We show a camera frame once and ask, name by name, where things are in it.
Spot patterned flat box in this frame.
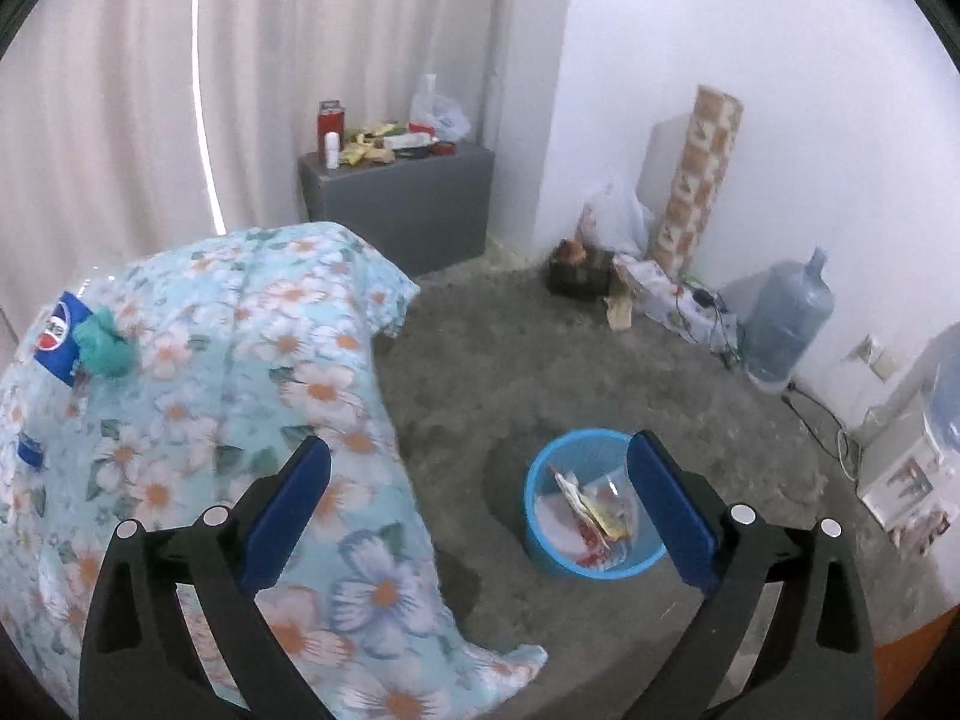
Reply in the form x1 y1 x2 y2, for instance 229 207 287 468
611 255 740 350

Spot floral light blue blanket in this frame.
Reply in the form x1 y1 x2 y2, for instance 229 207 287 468
0 221 548 720

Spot crumpled plastic packet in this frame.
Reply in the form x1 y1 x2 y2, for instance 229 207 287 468
892 510 955 557

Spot tangle of charger cables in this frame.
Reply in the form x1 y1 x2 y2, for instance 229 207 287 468
675 281 742 370

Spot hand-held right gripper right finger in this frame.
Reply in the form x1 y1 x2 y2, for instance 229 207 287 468
628 429 878 720

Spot clear bag with red print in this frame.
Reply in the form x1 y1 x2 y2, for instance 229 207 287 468
551 465 640 545

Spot red thermos flask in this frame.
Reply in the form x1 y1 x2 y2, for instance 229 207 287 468
316 99 346 155

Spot wall socket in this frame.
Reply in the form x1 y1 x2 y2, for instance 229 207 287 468
851 334 901 381

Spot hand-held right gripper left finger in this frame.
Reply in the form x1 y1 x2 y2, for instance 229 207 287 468
79 435 335 720

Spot orange object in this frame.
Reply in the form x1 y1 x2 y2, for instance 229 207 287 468
874 607 960 720

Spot grey cabinet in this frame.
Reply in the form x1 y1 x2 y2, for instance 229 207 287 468
298 142 496 278

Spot clear plastic bag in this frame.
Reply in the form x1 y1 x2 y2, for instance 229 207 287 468
409 73 472 143

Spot clear bottle with blue label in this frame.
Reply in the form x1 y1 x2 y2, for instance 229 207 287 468
19 270 102 391

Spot white curtain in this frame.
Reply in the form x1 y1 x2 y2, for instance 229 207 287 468
0 0 575 316

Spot white water dispenser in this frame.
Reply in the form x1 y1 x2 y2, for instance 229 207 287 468
855 322 960 541

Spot black cable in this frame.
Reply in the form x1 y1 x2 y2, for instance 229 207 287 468
784 382 863 481

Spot white plastic bag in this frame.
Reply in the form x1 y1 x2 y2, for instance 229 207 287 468
581 180 653 260

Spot blue plastic basket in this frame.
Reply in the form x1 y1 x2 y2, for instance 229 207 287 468
523 429 668 578

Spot patterned rolled mat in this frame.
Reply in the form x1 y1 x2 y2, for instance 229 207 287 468
649 85 745 278

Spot large blue water jug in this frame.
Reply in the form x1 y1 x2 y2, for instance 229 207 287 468
742 246 836 391

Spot pile of snack packets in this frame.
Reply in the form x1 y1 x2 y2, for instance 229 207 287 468
341 122 440 166

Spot red and white wrapper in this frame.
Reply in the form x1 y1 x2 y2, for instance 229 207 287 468
574 525 625 565

